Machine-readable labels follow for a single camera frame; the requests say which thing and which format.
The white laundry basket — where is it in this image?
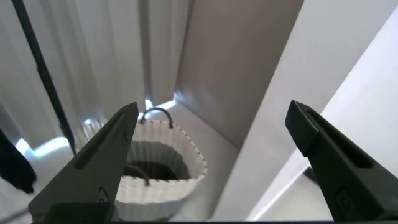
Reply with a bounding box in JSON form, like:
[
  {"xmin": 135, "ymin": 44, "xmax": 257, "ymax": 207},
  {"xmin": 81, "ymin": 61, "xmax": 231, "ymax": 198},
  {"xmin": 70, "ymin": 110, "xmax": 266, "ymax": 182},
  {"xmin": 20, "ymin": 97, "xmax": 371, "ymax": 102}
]
[{"xmin": 74, "ymin": 107, "xmax": 208, "ymax": 222}]

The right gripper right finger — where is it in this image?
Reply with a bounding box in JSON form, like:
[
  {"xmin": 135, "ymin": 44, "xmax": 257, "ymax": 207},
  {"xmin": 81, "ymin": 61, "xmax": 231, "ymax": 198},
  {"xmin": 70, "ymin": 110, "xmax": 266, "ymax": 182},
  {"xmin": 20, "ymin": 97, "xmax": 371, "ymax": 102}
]
[{"xmin": 284, "ymin": 100, "xmax": 398, "ymax": 222}]

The black garment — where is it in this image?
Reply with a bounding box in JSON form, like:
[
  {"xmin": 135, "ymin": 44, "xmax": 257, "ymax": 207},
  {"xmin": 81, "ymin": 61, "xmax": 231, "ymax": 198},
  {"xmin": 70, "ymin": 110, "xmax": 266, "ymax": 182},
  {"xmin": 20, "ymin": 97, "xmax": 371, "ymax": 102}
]
[{"xmin": 0, "ymin": 129, "xmax": 37, "ymax": 194}]

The black clothes rack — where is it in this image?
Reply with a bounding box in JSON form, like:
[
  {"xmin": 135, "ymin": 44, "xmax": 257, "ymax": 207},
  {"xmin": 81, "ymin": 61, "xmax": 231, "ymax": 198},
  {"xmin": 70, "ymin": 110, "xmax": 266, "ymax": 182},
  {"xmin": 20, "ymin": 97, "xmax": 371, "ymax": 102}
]
[{"xmin": 11, "ymin": 0, "xmax": 78, "ymax": 156}]

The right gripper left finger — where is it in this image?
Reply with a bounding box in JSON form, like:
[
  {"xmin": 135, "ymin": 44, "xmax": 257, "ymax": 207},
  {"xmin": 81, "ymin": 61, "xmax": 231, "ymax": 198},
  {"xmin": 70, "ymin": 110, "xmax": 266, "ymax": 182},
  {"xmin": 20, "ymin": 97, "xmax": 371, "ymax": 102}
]
[{"xmin": 27, "ymin": 101, "xmax": 140, "ymax": 223}]

